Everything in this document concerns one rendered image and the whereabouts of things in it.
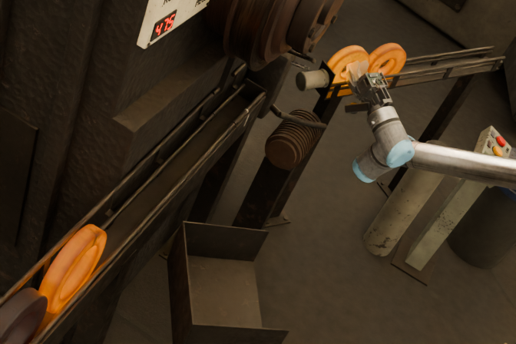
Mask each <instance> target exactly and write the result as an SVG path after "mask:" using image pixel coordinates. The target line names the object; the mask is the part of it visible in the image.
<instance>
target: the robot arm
mask: <svg viewBox="0 0 516 344"><path fill-rule="evenodd" d="M368 66H369V63H368V61H367V60H365V61H362V62H361V63H359V61H355V62H351V63H349V64H347V65H346V80H347V84H348V86H349V88H350V89H351V91H352V93H353V94H354V95H355V96H356V98H357V99H359V100H360V101H361V102H362V104H357V103H355V102H353V103H351V104H348V105H345V112H346V113H349V112H350V113H351V114H357V113H358V112H359V111H368V112H367V115H368V118H367V121H368V123H369V126H370V128H371V130H372V132H373V134H374V137H375V139H376V142H374V143H373V144H372V145H371V146H370V147H368V148H367V149H366V150H365V151H364V152H362V153H361V154H360V155H359V156H357V157H356V159H355V160H354V161H353V162H352V169H353V171H354V173H355V175H356V176H357V177H358V178H359V179H360V180H361V181H363V182H366V183H371V182H373V181H375V180H376V178H377V177H379V176H381V175H382V174H384V173H386V172H388V171H390V170H392V169H394V168H396V167H399V166H401V167H408V168H415V169H419V170H426V171H430V172H433V173H437V174H444V175H448V176H452V177H458V178H462V179H466V180H473V181H477V182H480V183H484V184H491V185H495V186H499V187H505V188H509V189H513V190H516V160H515V159H511V158H506V157H499V156H494V155H490V154H482V153H477V152H473V151H468V150H460V149H456V148H451V147H443V146H438V145H434V144H427V143H422V142H418V141H416V140H415V139H414V138H413V137H411V136H409V135H407V134H406V132H405V129H404V127H403V126H402V123H401V121H400V120H399V116H398V115H397V113H396V111H395V109H394V107H392V106H389V105H390V104H391V103H392V99H391V98H390V96H389V93H388V92H387V90H386V88H387V87H388V86H389V85H388V83H387V81H386V79H385V77H384V75H383V73H382V72H381V73H378V72H373V73H368V72H367V69H368ZM381 76H383V78H384V80H385V83H384V82H383V80H382V78H381ZM364 102H369V103H364Z"/></svg>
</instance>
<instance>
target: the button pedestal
mask: <svg viewBox="0 0 516 344"><path fill-rule="evenodd" d="M492 130H493V131H494V132H495V136H494V138H493V137H492V136H491V132H492ZM498 136H501V135H500V134H499V133H498V132H497V131H496V130H495V129H494V128H493V127H492V126H490V127H488V128H486V129H485V130H483V131H482V132H481V133H480V136H479V138H478V142H477V144H476V146H475V149H474V152H477V153H482V154H483V153H484V152H485V151H486V152H487V153H488V154H490V155H494V156H497V155H496V154H495V153H494V151H493V147H495V146H497V147H499V148H500V149H501V151H502V157H506V158H508V157H509V154H510V151H511V146H510V145H509V144H508V143H507V142H506V141H505V142H506V145H505V146H503V147H502V146H501V145H500V144H499V143H498V141H497V137H498ZM488 140H489V141H490V142H492V144H491V148H489V147H488V145H487V144H488ZM487 186H488V187H489V188H492V187H493V186H494V185H491V184H484V183H480V182H477V181H473V180H466V179H461V180H460V181H459V183H458V184H457V186H456V187H455V189H454V190H453V191H452V192H451V193H450V195H449V196H448V198H447V199H446V200H445V202H444V203H443V204H442V206H441V207H440V208H439V210H438V211H437V213H436V214H435V215H434V216H433V218H432V219H431V220H430V222H429V223H428V225H427V226H426V228H425V229H424V230H423V231H422V233H421V234H420V235H419V237H418V238H417V240H416V241H414V240H412V239H410V238H408V237H407V236H405V235H403V237H402V239H401V241H400V243H399V246H398V248H397V250H396V252H395V255H394V256H393V258H392V262H391V263H390V264H391V265H393V266H394V267H396V268H397V269H399V270H401V271H402V272H403V273H406V274H407V275H409V276H410V277H412V278H414V279H415V280H417V281H419V282H420V283H422V284H424V285H425V286H427V285H428V282H429V280H430V278H431V275H432V272H433V269H434V267H435V264H436V261H437V259H438V255H437V254H435V251H436V250H437V249H438V248H439V247H440V246H441V244H442V243H443V242H444V240H445V239H446V237H447V236H448V235H449V234H450V232H452V230H453V229H454V228H455V226H456V225H457V224H458V222H459V221H460V219H461V218H462V217H463V216H464V215H465V213H466V212H467V211H468V209H469V208H470V207H471V205H472V204H473V203H474V202H475V201H476V200H477V198H478V197H479V195H480V194H481V193H482V191H483V190H484V189H485V188H486V187H487Z"/></svg>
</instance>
